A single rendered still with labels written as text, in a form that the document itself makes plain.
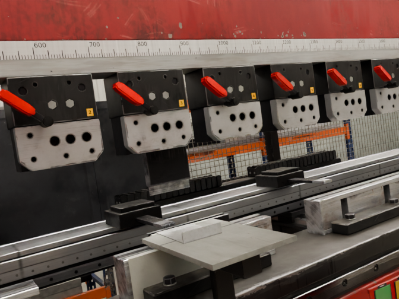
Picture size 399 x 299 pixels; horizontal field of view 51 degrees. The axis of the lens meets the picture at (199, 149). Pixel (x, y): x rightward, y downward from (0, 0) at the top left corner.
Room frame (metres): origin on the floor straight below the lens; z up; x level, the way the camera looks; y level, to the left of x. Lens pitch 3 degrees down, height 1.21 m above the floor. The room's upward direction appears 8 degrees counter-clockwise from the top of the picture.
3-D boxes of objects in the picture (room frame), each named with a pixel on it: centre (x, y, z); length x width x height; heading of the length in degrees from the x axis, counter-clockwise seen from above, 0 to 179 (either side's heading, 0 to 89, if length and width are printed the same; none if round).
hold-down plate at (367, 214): (1.18, -0.47, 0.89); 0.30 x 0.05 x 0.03; 122
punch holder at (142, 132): (0.90, 0.10, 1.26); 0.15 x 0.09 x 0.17; 122
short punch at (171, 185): (0.91, 0.08, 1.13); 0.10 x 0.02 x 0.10; 122
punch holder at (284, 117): (1.11, -0.24, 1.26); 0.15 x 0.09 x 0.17; 122
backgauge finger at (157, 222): (1.04, 0.16, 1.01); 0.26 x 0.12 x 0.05; 32
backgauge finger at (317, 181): (1.32, -0.29, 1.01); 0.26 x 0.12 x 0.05; 32
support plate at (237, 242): (0.78, 0.00, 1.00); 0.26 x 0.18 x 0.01; 32
